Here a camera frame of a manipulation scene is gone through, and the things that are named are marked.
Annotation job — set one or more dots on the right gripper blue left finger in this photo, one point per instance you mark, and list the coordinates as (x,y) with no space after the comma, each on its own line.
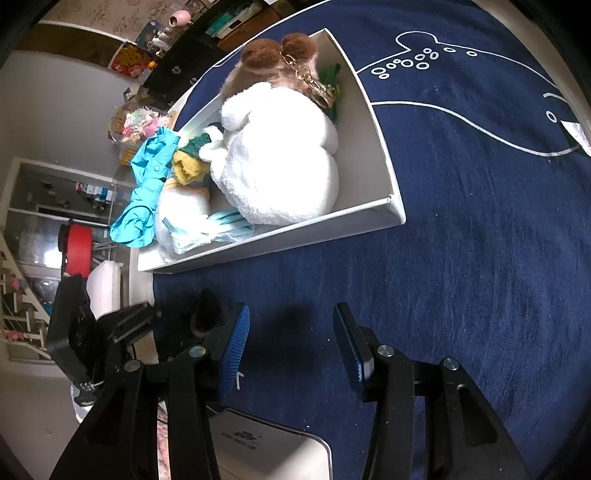
(234,334)

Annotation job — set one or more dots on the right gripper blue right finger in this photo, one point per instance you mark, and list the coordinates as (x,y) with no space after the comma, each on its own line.
(355,350)

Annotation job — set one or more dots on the teal satin cloth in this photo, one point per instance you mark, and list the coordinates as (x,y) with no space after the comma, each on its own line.
(151,167)

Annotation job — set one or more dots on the white bear plush blue overalls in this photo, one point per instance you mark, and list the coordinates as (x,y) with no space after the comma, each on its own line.
(182,218)

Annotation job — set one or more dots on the green white sock plush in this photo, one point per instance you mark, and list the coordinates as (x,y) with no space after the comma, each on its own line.
(191,163)

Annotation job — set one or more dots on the brown white dog plush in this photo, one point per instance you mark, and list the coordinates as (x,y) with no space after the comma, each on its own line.
(272,154)

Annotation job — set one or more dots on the light blue satin pouch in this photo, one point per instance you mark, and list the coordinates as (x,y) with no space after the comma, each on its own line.
(227,226)

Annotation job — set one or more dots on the black sock with pink band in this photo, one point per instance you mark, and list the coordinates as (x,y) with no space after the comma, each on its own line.
(207,315)

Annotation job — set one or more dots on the white sofa cushion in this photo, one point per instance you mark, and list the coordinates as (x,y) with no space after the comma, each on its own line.
(103,287)

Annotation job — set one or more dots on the red round stool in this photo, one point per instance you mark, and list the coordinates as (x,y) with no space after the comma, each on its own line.
(75,245)

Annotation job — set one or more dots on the navy blue whale blanket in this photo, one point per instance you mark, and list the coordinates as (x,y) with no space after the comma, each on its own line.
(492,266)

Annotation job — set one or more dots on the white cardboard box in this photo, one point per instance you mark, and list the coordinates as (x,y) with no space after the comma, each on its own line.
(369,196)

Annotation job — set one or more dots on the glass dome with rose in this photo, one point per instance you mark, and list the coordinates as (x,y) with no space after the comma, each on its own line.
(132,124)

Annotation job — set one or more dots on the red gold festive box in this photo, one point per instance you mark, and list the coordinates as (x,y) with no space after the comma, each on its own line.
(132,62)

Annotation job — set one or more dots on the pink round vase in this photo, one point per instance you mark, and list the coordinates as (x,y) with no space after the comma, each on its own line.
(179,19)

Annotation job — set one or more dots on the black tv cabinet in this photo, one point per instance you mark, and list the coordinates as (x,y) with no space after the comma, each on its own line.
(211,38)

